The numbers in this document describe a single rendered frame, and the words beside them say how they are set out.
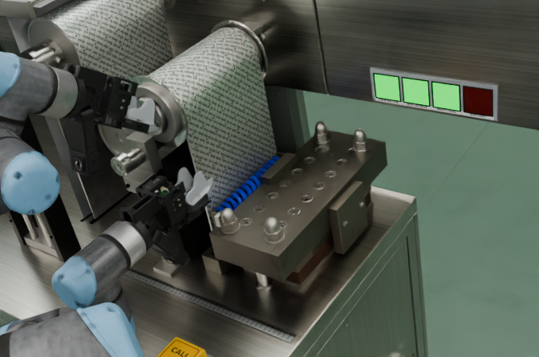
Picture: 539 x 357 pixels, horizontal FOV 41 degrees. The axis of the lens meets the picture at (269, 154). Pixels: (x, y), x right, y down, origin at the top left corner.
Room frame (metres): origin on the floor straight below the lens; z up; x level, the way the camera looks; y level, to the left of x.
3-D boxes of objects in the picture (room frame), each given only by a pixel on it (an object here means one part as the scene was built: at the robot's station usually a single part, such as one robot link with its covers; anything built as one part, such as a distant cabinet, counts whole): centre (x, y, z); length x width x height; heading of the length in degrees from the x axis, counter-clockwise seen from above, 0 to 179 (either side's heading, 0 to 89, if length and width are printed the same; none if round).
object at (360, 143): (1.27, -0.19, 1.05); 0.04 x 0.04 x 0.04
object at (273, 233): (1.03, 0.02, 1.05); 0.04 x 0.04 x 0.04
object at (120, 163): (1.15, 0.27, 1.18); 0.04 x 0.02 x 0.04; 49
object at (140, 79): (1.19, 0.19, 1.25); 0.15 x 0.01 x 0.15; 49
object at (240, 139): (1.24, 0.06, 1.11); 0.23 x 0.01 x 0.18; 139
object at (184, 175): (1.15, 0.16, 1.12); 0.09 x 0.03 x 0.06; 140
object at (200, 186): (1.13, 0.14, 1.11); 0.09 x 0.03 x 0.06; 138
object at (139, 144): (1.17, 0.24, 1.05); 0.06 x 0.05 x 0.31; 139
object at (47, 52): (1.33, 0.39, 1.34); 0.06 x 0.06 x 0.06; 49
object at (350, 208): (1.13, -0.13, 0.97); 0.10 x 0.03 x 0.11; 139
